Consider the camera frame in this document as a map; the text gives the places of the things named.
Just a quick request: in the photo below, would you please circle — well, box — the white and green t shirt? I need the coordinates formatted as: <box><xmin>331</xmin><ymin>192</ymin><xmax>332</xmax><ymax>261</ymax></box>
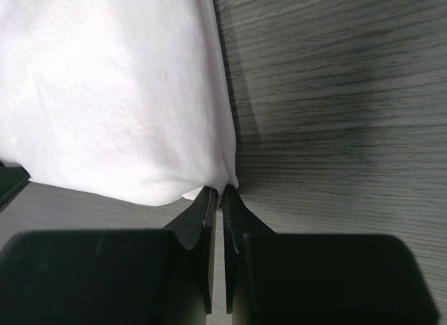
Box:
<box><xmin>1</xmin><ymin>0</ymin><xmax>238</xmax><ymax>206</ymax></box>

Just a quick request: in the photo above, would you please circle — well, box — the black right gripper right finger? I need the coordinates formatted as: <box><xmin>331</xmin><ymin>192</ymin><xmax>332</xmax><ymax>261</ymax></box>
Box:
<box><xmin>221</xmin><ymin>185</ymin><xmax>275</xmax><ymax>313</ymax></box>

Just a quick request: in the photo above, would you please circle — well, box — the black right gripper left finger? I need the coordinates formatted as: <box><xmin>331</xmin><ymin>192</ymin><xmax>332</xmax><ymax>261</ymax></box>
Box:
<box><xmin>163</xmin><ymin>186</ymin><xmax>219</xmax><ymax>315</ymax></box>

